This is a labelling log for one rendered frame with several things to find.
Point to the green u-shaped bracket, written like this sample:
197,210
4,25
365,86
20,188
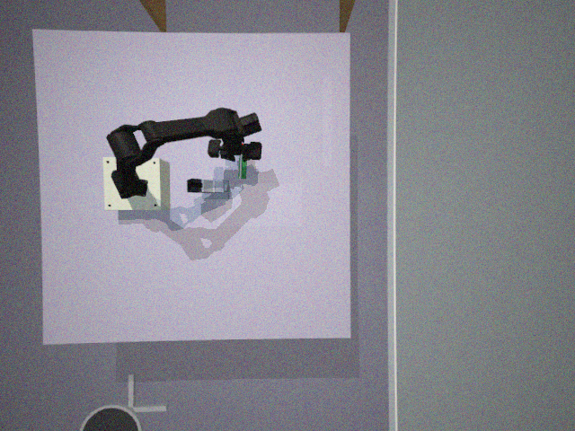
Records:
244,165

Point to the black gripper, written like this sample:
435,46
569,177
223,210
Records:
249,151

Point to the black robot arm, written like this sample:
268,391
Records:
222,123

